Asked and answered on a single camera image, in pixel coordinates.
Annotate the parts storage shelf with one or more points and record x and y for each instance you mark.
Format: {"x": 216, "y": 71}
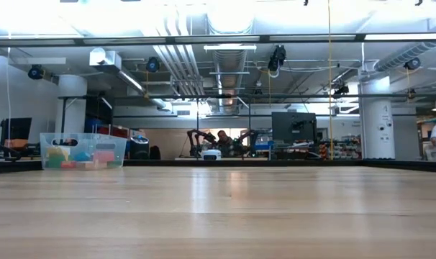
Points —
{"x": 344, "y": 147}

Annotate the white ceiling light bar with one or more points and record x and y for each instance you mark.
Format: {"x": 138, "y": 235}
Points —
{"x": 229, "y": 47}

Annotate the black background robot arm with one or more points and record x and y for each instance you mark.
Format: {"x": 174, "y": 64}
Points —
{"x": 247, "y": 140}
{"x": 200, "y": 140}

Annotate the silver ventilation duct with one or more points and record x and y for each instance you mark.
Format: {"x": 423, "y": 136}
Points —
{"x": 229, "y": 79}
{"x": 405, "y": 54}

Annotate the black cylindrical appliance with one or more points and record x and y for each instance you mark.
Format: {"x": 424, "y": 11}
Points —
{"x": 139, "y": 147}

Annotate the black background rig frame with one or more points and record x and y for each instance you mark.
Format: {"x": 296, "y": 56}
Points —
{"x": 203, "y": 96}

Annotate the clear plastic bin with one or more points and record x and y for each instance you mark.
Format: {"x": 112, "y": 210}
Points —
{"x": 85, "y": 142}

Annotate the black screen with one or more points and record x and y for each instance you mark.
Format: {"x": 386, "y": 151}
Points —
{"x": 16, "y": 128}

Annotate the white box device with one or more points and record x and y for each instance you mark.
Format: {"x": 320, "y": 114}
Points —
{"x": 211, "y": 154}

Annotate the orange box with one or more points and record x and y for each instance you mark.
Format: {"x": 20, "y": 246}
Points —
{"x": 16, "y": 144}

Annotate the dark computer monitor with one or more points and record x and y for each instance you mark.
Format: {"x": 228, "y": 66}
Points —
{"x": 293, "y": 127}

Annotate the white ceiling air unit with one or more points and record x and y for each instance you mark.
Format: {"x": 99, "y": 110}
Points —
{"x": 104, "y": 57}

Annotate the black aluminium table frame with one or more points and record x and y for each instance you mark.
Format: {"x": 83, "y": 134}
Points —
{"x": 149, "y": 163}

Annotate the black ceiling-hung device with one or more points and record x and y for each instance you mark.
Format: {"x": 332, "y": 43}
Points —
{"x": 342, "y": 89}

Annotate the dark shelf unit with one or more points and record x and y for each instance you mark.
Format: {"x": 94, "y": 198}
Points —
{"x": 98, "y": 108}

